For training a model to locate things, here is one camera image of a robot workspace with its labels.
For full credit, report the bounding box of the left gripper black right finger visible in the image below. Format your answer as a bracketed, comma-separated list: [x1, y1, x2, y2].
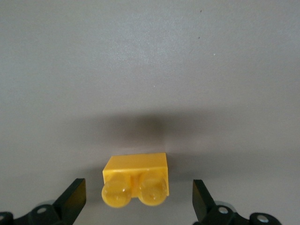
[192, 179, 282, 225]

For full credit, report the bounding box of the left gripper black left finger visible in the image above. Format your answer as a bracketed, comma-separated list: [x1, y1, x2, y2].
[0, 178, 86, 225]

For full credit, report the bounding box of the yellow two-stud block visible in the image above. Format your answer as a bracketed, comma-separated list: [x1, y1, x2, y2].
[101, 152, 170, 208]

